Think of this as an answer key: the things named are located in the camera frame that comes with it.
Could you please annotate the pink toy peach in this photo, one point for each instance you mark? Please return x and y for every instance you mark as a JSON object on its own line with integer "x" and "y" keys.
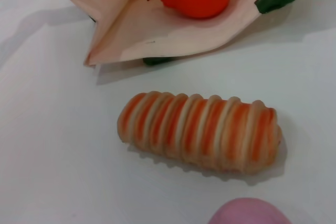
{"x": 246, "y": 213}

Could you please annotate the orange striped toy bread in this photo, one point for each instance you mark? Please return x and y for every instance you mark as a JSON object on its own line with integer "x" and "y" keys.
{"x": 204, "y": 132}

